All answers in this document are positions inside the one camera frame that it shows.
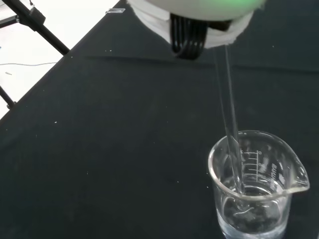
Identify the black tripod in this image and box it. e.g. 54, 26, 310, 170
0, 0, 71, 109

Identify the black bench cloth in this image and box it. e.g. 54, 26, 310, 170
0, 0, 319, 239

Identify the clear glass beaker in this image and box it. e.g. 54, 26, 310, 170
207, 129, 311, 239

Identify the thin white floor cable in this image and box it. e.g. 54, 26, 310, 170
0, 61, 57, 67

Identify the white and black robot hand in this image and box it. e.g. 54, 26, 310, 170
126, 0, 269, 60

